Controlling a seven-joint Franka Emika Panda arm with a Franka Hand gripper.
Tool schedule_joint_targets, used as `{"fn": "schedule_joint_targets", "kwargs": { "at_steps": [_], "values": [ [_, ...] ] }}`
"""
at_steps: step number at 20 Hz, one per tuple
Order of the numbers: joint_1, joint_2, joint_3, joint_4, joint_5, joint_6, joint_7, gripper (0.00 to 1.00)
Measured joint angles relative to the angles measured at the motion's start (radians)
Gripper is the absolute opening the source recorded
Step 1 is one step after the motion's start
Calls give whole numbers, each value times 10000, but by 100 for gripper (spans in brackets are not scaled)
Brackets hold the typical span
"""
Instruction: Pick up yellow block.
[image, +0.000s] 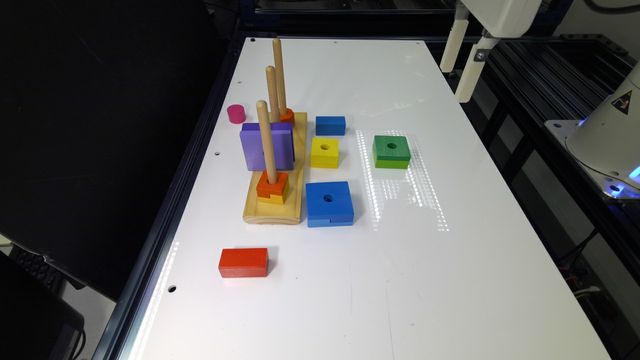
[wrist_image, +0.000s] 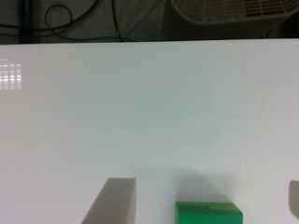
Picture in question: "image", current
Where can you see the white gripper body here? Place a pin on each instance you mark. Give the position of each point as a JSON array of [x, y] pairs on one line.
[[504, 18]]

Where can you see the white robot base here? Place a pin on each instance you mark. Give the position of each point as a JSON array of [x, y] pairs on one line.
[[605, 144]]

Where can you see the yellow square block with hole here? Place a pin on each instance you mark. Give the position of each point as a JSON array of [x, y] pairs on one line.
[[325, 153]]

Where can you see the wooden peg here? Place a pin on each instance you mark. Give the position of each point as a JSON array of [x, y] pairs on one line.
[[279, 72], [273, 93], [267, 141]]

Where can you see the wooden peg base board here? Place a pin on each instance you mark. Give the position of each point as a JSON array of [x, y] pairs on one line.
[[258, 212]]

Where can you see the small blue rectangular block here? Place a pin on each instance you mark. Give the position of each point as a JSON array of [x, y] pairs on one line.
[[330, 125]]

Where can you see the purple square block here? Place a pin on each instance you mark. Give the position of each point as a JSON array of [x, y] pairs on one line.
[[283, 145]]

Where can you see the orange round block rear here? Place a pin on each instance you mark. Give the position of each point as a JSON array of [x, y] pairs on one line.
[[288, 117]]

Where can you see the orange notched block front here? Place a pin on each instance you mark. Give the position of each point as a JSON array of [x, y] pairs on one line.
[[281, 179]]

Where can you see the rear wooden peg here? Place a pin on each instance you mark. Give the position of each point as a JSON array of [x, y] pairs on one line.
[[279, 72]]

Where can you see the pink cylinder block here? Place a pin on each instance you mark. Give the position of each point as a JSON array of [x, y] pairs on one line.
[[236, 114]]

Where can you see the large blue square block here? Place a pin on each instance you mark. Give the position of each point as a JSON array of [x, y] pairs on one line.
[[329, 204]]

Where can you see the middle wooden peg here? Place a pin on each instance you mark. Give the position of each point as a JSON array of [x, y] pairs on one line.
[[273, 93]]

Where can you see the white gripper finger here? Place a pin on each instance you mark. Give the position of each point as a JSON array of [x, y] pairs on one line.
[[453, 45], [472, 71]]

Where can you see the red rectangular block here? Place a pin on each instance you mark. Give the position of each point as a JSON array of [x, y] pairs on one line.
[[244, 262]]

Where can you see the black monitor panel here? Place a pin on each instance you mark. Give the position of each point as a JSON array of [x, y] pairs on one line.
[[99, 100]]

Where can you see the green square block with hole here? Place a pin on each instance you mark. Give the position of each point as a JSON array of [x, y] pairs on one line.
[[391, 152]]

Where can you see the yellow block under orange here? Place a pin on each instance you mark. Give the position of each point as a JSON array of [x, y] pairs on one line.
[[274, 199]]

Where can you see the front wooden peg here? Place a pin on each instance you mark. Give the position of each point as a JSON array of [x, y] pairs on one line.
[[267, 141]]

